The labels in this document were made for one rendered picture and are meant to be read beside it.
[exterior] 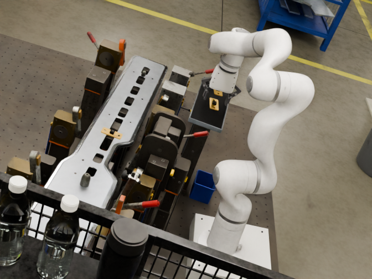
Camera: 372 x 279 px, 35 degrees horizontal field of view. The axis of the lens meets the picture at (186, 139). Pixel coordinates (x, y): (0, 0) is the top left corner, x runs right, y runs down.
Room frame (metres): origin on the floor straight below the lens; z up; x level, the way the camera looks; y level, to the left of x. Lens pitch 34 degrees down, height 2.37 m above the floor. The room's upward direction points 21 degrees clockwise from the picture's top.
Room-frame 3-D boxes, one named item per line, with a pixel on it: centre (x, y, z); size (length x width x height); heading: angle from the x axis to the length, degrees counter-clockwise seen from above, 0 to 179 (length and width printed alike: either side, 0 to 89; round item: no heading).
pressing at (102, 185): (1.91, 0.29, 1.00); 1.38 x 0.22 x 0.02; 1
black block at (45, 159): (1.62, 0.46, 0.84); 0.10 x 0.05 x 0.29; 91
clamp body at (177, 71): (2.48, 0.12, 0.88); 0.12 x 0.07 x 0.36; 91
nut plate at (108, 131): (1.89, 0.28, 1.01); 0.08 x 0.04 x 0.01; 91
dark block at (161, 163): (1.67, 0.06, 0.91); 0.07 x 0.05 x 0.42; 91
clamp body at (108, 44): (2.47, 0.50, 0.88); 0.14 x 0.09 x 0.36; 91
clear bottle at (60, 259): (0.78, 0.16, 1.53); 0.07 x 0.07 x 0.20
